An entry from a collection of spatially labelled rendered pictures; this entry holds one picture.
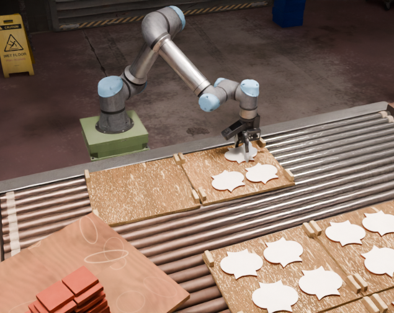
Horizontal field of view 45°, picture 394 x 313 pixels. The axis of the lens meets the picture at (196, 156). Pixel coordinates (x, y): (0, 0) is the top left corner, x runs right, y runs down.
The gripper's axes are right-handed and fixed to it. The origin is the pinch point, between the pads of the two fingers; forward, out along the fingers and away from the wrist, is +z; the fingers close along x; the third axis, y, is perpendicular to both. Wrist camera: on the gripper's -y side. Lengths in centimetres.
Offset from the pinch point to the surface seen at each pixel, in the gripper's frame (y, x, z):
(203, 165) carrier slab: -18.4, -1.5, 0.6
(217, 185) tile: -18.1, -17.9, -0.5
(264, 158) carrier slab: 9.5, -5.2, 0.5
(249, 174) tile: -2.6, -15.7, -0.6
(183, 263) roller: -44, -51, 2
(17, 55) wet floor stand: -99, 336, 74
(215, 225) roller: -25.9, -36.3, 3.0
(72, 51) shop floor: -40, 383, 96
